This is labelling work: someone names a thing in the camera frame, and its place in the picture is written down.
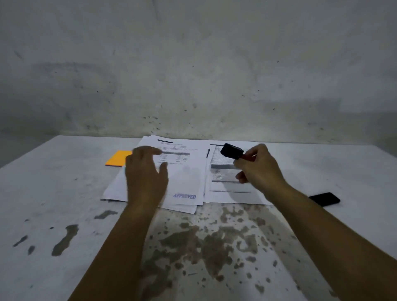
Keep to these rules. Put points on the person's left thumb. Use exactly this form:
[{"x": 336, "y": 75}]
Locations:
[{"x": 163, "y": 175}]

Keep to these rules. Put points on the person's left forearm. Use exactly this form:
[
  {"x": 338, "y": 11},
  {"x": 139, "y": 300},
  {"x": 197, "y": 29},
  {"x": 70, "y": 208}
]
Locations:
[{"x": 121, "y": 254}]

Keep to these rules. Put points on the orange sticky note pad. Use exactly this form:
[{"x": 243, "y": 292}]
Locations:
[{"x": 117, "y": 158}]

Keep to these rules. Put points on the black flat ink pad case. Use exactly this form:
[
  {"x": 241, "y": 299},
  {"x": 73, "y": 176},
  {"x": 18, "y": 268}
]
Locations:
[{"x": 324, "y": 199}]

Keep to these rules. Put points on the person's right forearm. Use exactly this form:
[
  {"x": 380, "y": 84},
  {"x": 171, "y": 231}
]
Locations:
[{"x": 335, "y": 245}]

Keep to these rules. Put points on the printed papers with grey bars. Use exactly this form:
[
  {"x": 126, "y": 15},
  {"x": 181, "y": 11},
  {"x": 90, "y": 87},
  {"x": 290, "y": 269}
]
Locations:
[{"x": 223, "y": 189}]

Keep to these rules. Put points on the person's left hand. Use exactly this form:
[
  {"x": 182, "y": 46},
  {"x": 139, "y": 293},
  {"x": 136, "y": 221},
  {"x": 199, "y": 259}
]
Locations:
[{"x": 144, "y": 183}]

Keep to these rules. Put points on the stack of blue-stamped printed papers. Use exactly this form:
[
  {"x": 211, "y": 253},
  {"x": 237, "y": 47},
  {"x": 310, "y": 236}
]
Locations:
[{"x": 186, "y": 176}]

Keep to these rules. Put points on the person's right hand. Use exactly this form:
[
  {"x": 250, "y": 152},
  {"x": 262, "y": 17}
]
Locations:
[{"x": 263, "y": 173}]

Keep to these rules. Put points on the person's right fingers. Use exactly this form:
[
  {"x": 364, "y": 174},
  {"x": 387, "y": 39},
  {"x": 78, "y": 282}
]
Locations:
[{"x": 245, "y": 164}]

